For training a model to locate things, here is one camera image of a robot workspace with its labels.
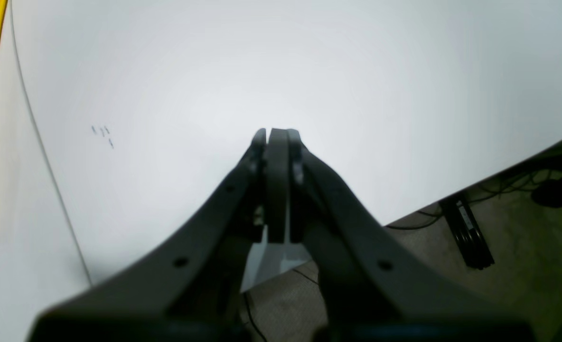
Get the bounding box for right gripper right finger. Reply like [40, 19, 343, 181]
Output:
[288, 129, 535, 342]

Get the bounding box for black table leg stand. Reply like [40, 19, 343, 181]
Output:
[440, 192, 495, 270]

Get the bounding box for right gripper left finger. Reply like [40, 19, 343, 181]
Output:
[29, 129, 290, 342]

